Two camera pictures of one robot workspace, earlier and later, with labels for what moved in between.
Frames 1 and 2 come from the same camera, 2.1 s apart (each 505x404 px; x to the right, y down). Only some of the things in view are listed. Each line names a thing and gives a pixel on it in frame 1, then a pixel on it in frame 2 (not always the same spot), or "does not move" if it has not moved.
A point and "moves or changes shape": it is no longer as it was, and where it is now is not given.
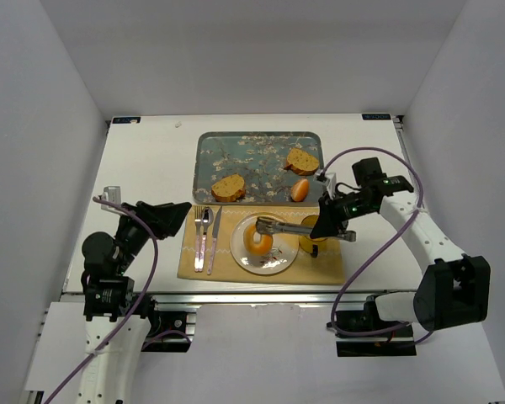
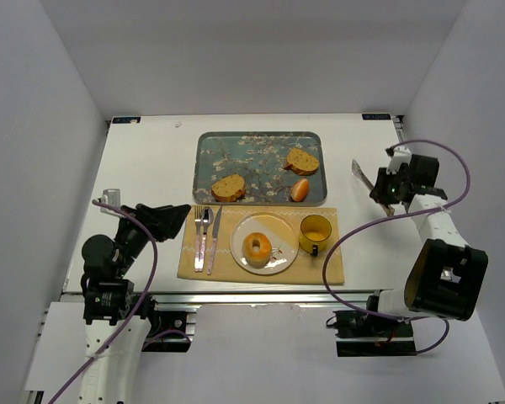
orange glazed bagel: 261,248 moves or changes shape
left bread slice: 229,189 does not move
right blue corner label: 376,116 does not move
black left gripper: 152,217 does not move
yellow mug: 309,244 does not move
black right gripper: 334,211 -> 384,192
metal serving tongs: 268,225 moves or changes shape
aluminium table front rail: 250,296 does not move
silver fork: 198,225 does not move
